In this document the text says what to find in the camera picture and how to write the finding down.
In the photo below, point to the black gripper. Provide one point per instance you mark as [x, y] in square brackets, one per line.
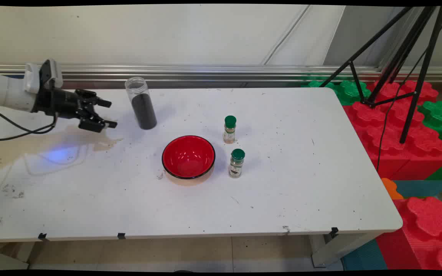
[61, 102]

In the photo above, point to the clear jar with black beads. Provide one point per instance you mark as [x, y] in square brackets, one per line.
[144, 111]

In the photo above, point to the red bowl with black rim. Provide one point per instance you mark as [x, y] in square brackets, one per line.
[188, 157]

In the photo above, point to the black table edge clip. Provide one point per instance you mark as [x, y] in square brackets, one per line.
[333, 231]
[121, 235]
[42, 236]

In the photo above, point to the green-capped spice bottle pale powder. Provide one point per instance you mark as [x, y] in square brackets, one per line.
[229, 132]

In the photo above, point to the green-capped spice bottle dark flakes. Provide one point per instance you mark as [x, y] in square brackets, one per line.
[236, 165]

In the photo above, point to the white metal table leg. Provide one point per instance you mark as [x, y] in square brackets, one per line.
[4, 261]
[332, 251]

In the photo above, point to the large red foam block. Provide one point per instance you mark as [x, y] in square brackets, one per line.
[393, 149]

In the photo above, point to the orange foam piece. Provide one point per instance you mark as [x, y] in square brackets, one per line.
[390, 188]

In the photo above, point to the teal foam mat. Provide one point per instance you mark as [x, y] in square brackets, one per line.
[365, 257]
[420, 188]

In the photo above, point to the black tripod stand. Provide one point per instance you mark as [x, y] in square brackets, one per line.
[425, 67]

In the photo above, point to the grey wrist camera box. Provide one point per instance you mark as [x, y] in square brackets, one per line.
[54, 71]

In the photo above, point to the aluminium wall rail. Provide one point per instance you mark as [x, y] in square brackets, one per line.
[205, 72]

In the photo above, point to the green foam block beside rail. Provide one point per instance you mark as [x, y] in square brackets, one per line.
[349, 92]

